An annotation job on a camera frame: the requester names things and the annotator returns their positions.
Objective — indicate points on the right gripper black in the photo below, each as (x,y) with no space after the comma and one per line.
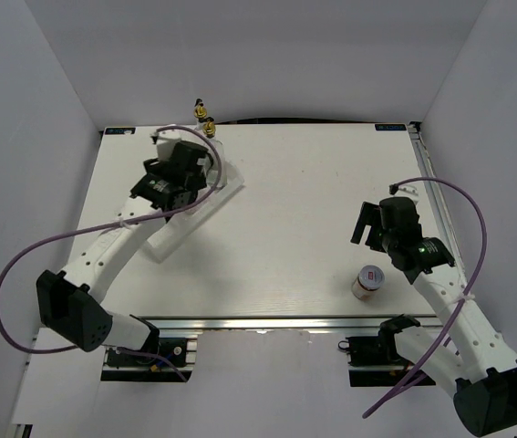
(366,218)

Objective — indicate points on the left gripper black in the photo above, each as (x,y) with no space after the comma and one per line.
(155,166)

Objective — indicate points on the glass bottle clear liquid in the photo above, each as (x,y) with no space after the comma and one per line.
(209,130)

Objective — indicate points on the glass bottle dark sauce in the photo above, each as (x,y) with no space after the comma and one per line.
(200,112)

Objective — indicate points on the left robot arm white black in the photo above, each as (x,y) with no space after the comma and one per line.
(70,300)

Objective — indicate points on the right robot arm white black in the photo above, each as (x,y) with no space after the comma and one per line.
(480,372)

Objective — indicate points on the white lid small jar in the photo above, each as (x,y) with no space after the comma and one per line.
(368,281)

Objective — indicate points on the white compartment tray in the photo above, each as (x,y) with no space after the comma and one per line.
(163,243)

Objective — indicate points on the left corner logo sticker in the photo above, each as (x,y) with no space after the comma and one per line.
(119,130)

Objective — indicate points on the corner logo sticker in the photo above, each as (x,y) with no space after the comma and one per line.
(390,127)
(119,130)

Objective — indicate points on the right corner logo sticker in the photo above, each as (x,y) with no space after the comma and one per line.
(390,127)

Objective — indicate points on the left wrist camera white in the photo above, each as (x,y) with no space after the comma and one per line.
(165,141)

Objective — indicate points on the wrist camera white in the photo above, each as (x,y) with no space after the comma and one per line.
(165,141)
(405,190)

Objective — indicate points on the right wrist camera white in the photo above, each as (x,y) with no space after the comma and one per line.
(405,190)

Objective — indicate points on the aluminium table frame rail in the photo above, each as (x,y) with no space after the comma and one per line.
(434,187)

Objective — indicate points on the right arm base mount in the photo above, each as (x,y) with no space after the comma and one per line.
(373,359)

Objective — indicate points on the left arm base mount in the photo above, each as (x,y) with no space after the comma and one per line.
(173,362)

